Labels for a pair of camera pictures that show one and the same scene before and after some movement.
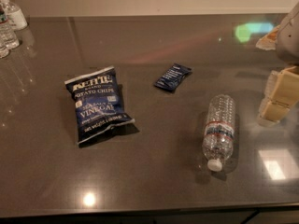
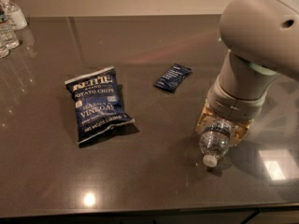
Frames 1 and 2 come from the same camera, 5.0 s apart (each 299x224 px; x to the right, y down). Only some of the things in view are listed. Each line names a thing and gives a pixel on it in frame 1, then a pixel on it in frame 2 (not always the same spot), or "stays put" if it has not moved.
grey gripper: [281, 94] → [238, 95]
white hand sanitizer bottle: [16, 17] stays put
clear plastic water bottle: [219, 130] stays put
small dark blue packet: [169, 78] stays put
